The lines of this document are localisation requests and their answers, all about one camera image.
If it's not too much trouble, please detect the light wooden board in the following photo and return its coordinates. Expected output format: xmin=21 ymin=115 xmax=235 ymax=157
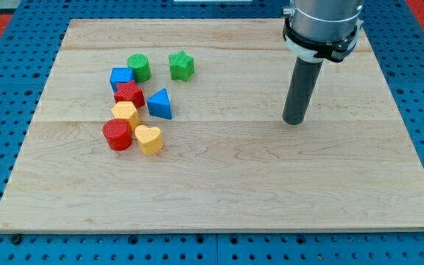
xmin=0 ymin=19 xmax=424 ymax=234

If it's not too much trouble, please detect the blue cube block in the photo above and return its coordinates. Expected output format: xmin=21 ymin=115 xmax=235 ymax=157
xmin=109 ymin=67 xmax=135 ymax=92

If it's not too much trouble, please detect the red star block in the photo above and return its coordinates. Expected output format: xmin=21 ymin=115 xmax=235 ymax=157
xmin=113 ymin=80 xmax=145 ymax=108

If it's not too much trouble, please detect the green cylinder block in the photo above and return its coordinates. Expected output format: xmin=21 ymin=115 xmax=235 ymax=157
xmin=127 ymin=54 xmax=152 ymax=82

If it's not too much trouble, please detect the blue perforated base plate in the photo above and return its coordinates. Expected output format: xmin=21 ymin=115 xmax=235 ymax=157
xmin=0 ymin=1 xmax=424 ymax=264

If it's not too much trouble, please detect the yellow hexagon block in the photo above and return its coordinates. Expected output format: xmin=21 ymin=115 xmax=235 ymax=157
xmin=111 ymin=101 xmax=141 ymax=132

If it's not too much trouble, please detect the red cylinder block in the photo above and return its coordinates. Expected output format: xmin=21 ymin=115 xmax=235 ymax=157
xmin=102 ymin=119 xmax=132 ymax=151

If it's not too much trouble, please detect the yellow heart block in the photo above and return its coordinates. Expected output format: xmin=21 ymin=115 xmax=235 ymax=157
xmin=134 ymin=125 xmax=164 ymax=155

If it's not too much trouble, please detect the green star block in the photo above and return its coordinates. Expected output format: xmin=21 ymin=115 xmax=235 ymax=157
xmin=169 ymin=51 xmax=194 ymax=82

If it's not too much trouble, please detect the blue triangle block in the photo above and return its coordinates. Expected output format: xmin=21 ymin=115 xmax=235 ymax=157
xmin=146 ymin=88 xmax=172 ymax=119

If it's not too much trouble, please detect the dark grey pointer rod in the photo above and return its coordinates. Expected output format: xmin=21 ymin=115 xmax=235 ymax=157
xmin=283 ymin=57 xmax=322 ymax=125

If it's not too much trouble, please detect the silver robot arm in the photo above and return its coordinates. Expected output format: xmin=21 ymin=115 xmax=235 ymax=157
xmin=282 ymin=0 xmax=364 ymax=63

